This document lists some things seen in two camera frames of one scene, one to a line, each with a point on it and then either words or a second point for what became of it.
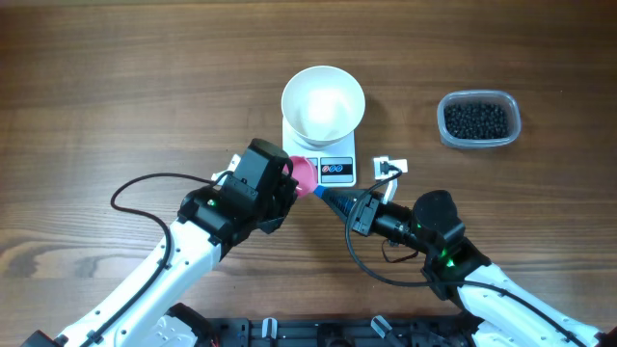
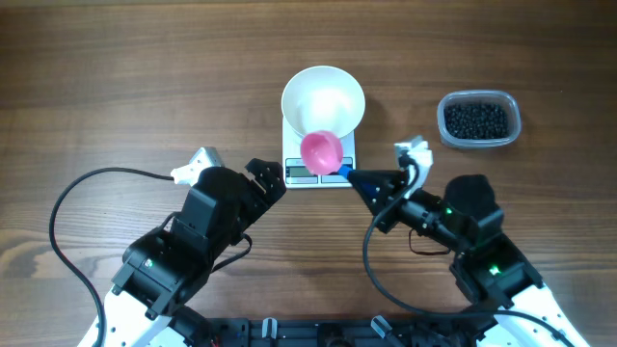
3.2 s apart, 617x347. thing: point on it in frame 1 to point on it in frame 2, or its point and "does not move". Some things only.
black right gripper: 366,212 to 391,183
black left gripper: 287,185 to 275,187
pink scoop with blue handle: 306,173 to 322,153
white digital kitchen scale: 336,165 does not move
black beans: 477,120 does not move
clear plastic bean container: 478,118 does not move
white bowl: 323,105 does not move
